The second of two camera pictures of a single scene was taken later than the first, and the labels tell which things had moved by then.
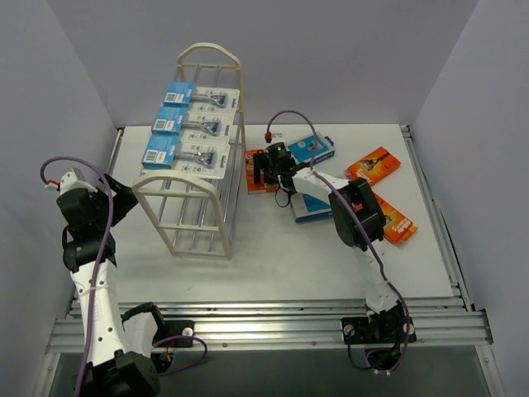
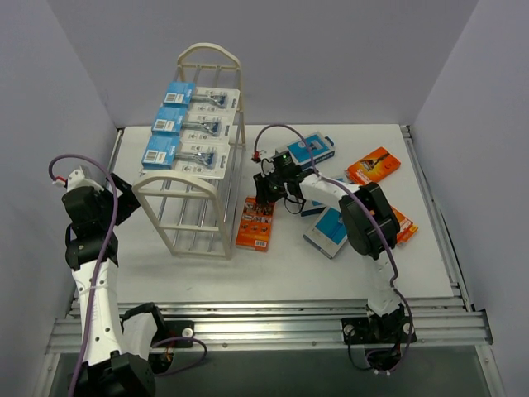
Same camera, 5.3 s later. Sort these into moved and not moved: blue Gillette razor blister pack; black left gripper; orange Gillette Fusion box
Moved: orange Gillette Fusion box
Not moved: blue Gillette razor blister pack; black left gripper
